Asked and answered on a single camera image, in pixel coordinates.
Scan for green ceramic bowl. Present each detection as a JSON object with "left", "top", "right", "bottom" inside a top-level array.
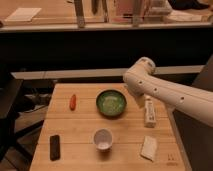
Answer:
[{"left": 96, "top": 89, "right": 127, "bottom": 117}]

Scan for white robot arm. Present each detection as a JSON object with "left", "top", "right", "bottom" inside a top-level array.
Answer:
[{"left": 123, "top": 57, "right": 213, "bottom": 127}]

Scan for orange carrot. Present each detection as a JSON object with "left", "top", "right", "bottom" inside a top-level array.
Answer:
[{"left": 69, "top": 94, "right": 76, "bottom": 111}]

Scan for white tube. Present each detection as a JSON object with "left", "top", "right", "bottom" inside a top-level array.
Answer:
[{"left": 144, "top": 96, "right": 156, "bottom": 128}]

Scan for small white cup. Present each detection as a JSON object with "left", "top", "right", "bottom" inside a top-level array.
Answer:
[{"left": 93, "top": 129, "right": 113, "bottom": 152}]

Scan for white folded cloth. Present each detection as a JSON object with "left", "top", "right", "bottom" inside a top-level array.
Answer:
[{"left": 140, "top": 136, "right": 158, "bottom": 161}]

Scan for black rectangular remote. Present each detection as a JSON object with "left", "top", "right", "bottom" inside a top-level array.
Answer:
[{"left": 50, "top": 135, "right": 60, "bottom": 161}]

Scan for white paper sheet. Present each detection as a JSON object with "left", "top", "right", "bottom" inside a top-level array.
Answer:
[{"left": 5, "top": 8, "right": 41, "bottom": 22}]

